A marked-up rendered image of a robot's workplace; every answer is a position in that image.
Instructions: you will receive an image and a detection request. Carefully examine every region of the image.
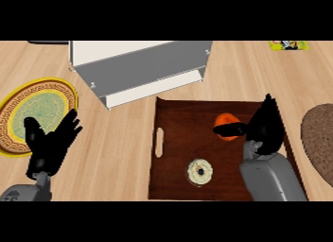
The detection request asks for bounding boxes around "yellow patterned round plate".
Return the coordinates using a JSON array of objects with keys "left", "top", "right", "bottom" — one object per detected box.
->
[{"left": 0, "top": 78, "right": 81, "bottom": 158}]

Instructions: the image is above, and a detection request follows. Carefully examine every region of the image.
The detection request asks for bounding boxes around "dark brown wooden tray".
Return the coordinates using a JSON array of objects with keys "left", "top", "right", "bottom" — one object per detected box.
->
[{"left": 147, "top": 96, "right": 310, "bottom": 201}]

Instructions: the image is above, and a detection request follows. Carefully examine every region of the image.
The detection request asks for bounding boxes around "white grey tiered shelf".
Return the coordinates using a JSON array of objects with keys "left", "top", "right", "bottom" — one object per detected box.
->
[{"left": 67, "top": 41, "right": 215, "bottom": 111}]

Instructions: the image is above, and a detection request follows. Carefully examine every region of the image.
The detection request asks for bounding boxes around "brown woven round placemat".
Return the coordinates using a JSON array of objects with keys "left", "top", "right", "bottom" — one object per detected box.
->
[{"left": 299, "top": 103, "right": 333, "bottom": 197}]

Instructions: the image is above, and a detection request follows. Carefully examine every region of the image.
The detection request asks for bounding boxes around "yellow snack packet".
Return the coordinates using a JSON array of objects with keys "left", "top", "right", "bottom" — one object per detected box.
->
[{"left": 268, "top": 41, "right": 313, "bottom": 52}]

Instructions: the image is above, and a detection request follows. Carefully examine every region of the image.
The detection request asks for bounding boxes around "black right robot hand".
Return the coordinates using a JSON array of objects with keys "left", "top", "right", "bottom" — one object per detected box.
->
[{"left": 214, "top": 93, "right": 289, "bottom": 156}]

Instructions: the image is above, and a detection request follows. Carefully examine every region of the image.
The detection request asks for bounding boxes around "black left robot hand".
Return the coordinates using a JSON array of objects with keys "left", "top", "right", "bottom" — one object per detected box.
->
[{"left": 23, "top": 108, "right": 85, "bottom": 182}]

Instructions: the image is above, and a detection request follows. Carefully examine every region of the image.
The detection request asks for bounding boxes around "orange squash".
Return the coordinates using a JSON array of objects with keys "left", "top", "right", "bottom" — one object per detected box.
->
[{"left": 214, "top": 112, "right": 243, "bottom": 142}]

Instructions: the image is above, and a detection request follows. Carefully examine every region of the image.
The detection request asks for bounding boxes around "pale round bagel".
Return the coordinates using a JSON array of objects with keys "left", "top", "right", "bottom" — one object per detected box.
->
[{"left": 187, "top": 158, "right": 216, "bottom": 186}]

